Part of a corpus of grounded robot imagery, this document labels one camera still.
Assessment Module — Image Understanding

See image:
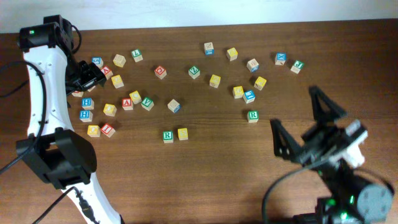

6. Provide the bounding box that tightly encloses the yellow X block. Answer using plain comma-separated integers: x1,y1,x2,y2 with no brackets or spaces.
111,75,124,88

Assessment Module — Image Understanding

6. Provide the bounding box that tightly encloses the green L block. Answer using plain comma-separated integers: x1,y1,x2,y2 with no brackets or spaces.
131,49,143,62

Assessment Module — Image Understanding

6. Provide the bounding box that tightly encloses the yellow M block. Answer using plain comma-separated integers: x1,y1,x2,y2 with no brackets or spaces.
226,47,238,61

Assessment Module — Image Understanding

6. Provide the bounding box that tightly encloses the yellow block right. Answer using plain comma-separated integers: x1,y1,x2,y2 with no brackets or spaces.
254,77,267,91

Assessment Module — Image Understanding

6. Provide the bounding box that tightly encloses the red A block upper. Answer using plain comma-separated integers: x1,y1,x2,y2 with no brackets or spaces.
101,66,114,80

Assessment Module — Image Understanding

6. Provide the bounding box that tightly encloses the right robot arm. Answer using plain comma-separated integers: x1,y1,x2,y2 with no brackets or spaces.
261,86,395,224

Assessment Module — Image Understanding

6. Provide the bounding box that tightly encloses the red a block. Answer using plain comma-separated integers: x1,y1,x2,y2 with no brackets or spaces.
101,66,114,80
121,98,134,111

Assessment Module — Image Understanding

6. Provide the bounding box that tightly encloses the yellow S block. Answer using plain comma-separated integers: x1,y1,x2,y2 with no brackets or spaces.
177,128,188,141
209,74,221,88

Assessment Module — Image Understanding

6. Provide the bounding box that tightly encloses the yellow o block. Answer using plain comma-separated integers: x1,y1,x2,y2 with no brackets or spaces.
103,103,117,117
87,125,101,138

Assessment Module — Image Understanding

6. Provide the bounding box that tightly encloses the blue X block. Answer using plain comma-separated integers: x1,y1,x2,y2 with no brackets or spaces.
275,52,287,65

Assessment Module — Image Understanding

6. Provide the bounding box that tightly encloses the yellow E block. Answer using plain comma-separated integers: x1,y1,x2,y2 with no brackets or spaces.
233,86,244,99

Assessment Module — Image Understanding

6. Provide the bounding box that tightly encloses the blue H block lower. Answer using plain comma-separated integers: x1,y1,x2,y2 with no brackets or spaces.
79,110,93,123

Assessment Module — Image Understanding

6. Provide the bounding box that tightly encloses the yellow 8 block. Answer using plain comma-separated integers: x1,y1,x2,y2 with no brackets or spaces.
113,54,126,68

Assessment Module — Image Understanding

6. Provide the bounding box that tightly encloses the green V block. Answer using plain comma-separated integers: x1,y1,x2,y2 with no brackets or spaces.
141,97,154,111

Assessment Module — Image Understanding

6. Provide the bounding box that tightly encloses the green J block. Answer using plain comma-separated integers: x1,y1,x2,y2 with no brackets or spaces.
290,60,305,74

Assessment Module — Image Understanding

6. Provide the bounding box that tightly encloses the blue H block upper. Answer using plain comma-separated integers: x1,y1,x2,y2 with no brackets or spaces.
81,98,95,110

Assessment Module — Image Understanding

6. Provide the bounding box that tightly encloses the red M block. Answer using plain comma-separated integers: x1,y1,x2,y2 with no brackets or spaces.
72,91,84,97

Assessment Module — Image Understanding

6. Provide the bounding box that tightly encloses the green Z block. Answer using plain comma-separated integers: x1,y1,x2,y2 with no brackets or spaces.
188,66,200,79

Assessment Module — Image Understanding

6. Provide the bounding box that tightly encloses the red A block lower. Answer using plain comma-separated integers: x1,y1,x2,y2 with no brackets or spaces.
121,98,134,111

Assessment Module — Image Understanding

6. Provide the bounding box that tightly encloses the blue L block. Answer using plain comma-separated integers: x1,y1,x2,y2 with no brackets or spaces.
243,90,256,104

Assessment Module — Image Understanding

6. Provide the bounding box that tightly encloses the red Q block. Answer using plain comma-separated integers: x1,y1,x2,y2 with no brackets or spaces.
154,65,167,80

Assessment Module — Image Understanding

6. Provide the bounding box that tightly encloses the blue 5 block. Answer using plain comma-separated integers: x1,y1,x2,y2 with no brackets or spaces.
91,57,104,69

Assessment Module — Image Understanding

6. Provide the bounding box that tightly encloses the green r block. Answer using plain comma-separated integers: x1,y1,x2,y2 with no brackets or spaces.
162,131,174,144
247,110,259,123

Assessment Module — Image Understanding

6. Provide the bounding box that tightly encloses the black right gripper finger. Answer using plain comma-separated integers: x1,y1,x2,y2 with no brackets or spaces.
270,119,303,159
308,86,346,123

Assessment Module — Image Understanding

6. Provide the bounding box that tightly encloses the red I block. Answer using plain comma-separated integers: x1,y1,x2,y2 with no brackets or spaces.
101,123,116,138

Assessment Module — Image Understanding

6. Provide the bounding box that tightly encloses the yellow C block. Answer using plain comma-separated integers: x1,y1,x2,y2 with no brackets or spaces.
129,90,142,105

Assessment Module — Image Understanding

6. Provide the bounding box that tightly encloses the blue block far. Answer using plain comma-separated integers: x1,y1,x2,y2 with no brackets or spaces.
204,42,215,55

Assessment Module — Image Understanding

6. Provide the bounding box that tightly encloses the blue D block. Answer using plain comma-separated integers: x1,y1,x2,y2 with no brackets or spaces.
246,58,259,72

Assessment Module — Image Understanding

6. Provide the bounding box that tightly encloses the yellow O block middle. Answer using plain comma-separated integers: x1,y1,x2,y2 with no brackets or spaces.
103,103,117,117

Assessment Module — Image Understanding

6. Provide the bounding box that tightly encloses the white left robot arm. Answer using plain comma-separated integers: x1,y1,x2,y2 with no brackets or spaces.
16,15,124,223

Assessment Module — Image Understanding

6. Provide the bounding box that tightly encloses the blue P block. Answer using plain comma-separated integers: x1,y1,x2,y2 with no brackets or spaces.
167,99,181,113

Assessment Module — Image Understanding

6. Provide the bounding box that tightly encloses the blue h block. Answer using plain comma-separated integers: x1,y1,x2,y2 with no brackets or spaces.
81,98,95,110
79,110,93,123

